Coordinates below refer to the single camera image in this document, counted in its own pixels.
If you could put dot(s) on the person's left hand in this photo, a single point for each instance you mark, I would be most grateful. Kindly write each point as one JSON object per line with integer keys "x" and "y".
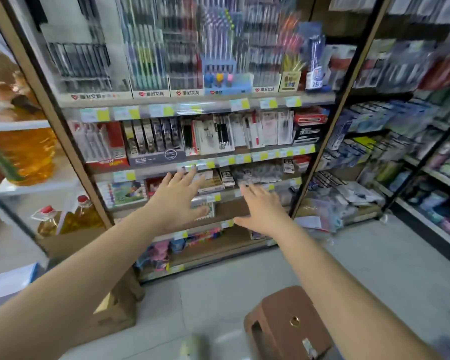
{"x": 172, "y": 206}

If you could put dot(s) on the person's right hand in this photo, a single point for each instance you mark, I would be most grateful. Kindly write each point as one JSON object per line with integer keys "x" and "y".
{"x": 268, "y": 217}

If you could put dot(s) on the person's left thumb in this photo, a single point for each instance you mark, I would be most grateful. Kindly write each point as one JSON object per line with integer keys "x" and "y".
{"x": 200, "y": 212}

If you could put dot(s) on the person's right thumb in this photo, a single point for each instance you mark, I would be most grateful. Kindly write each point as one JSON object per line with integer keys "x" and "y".
{"x": 243, "y": 221}

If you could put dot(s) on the person's left forearm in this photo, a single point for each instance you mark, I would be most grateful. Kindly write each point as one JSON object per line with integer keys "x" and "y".
{"x": 71, "y": 288}

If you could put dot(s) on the person's right forearm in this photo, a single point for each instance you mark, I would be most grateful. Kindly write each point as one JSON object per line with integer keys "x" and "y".
{"x": 345, "y": 296}

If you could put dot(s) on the green and white box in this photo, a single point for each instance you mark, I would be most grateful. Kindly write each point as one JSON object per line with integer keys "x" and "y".
{"x": 207, "y": 210}

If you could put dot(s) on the wooden stationery shelf unit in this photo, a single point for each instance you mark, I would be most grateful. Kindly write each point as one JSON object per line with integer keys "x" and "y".
{"x": 225, "y": 211}

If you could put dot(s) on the beige eraser box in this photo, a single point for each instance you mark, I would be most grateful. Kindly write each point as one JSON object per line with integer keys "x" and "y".
{"x": 212, "y": 182}

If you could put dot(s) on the row of pink blue items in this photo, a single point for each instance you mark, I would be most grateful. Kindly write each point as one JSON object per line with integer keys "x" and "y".
{"x": 180, "y": 245}

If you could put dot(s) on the white eraser box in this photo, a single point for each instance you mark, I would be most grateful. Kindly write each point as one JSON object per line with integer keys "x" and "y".
{"x": 227, "y": 177}

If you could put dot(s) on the pile of clear packets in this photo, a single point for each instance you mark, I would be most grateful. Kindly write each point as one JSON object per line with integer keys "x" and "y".
{"x": 258, "y": 173}

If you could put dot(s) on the colourful picture box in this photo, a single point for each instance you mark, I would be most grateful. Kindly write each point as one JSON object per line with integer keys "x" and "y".
{"x": 122, "y": 193}

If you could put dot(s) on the grey display box of packs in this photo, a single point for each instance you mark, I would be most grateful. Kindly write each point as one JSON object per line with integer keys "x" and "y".
{"x": 153, "y": 142}

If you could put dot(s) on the row of carded pens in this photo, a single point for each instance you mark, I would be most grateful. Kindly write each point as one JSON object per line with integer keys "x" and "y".
{"x": 243, "y": 131}

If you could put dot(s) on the pile of plastic bags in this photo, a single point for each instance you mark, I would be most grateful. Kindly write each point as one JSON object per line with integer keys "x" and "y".
{"x": 341, "y": 206}

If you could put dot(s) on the row of price labels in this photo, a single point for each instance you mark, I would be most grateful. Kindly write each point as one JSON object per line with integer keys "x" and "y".
{"x": 195, "y": 107}

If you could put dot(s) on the brown plastic stool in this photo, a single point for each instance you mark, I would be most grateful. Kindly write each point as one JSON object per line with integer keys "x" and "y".
{"x": 285, "y": 326}

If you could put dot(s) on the red and black boxes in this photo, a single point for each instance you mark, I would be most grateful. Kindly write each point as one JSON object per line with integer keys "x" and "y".
{"x": 309, "y": 125}

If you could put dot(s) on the small red-capped oil bottle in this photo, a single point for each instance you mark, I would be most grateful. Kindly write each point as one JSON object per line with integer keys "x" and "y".
{"x": 48, "y": 221}
{"x": 83, "y": 217}

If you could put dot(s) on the red pen box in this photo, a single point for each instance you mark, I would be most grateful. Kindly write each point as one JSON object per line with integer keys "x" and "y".
{"x": 101, "y": 144}

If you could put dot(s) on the cardboard box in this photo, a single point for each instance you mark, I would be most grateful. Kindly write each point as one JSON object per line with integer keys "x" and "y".
{"x": 114, "y": 311}

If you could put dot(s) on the blue pen display stand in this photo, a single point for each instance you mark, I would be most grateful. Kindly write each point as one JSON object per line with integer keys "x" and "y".
{"x": 221, "y": 67}

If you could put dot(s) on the yellow pencil box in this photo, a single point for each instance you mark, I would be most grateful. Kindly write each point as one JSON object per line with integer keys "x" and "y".
{"x": 290, "y": 76}

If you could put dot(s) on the narrow dark pen display box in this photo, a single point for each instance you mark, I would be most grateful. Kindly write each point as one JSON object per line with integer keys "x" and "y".
{"x": 182, "y": 56}

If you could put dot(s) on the clear pen display box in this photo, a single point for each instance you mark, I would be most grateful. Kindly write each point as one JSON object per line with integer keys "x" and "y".
{"x": 264, "y": 59}

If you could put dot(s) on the pastel pen display box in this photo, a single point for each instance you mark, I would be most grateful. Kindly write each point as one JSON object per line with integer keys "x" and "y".
{"x": 146, "y": 52}

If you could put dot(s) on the blue pencil pack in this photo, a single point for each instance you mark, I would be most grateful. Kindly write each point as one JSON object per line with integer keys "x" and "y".
{"x": 315, "y": 59}

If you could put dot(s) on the large cooking oil bottle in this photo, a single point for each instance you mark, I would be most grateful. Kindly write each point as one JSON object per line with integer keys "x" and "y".
{"x": 22, "y": 155}

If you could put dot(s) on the black pen display box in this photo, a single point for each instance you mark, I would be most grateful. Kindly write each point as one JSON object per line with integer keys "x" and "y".
{"x": 86, "y": 63}

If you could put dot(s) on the black shelf unit with packs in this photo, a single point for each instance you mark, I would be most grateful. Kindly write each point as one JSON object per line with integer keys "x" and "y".
{"x": 408, "y": 119}

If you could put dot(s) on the blue and white box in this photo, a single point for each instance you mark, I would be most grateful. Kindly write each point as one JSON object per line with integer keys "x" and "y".
{"x": 11, "y": 283}

